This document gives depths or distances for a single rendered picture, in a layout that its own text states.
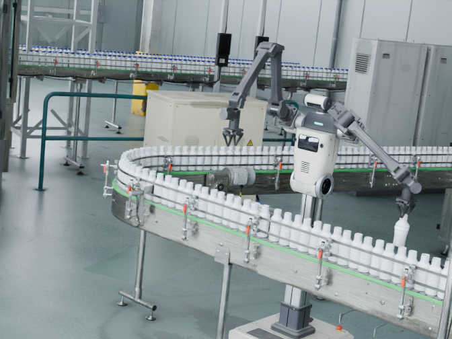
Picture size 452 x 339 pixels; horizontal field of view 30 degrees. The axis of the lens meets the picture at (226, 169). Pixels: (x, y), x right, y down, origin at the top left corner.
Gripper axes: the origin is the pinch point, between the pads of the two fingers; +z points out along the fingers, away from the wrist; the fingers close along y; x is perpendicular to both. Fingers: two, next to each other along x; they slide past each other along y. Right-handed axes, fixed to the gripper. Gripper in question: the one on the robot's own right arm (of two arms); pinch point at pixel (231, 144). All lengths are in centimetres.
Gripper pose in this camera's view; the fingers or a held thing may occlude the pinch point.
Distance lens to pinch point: 466.7
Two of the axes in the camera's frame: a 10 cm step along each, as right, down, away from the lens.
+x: 7.4, 2.1, -6.3
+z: -1.1, 9.7, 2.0
